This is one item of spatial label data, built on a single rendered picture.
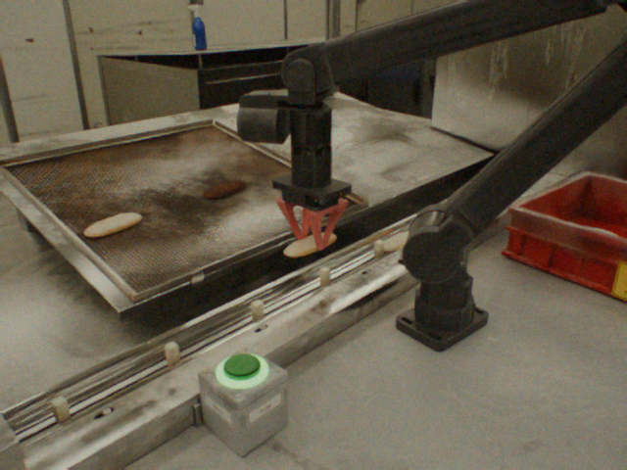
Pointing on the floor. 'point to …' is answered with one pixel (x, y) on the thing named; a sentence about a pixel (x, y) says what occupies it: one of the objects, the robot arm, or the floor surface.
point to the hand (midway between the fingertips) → (312, 240)
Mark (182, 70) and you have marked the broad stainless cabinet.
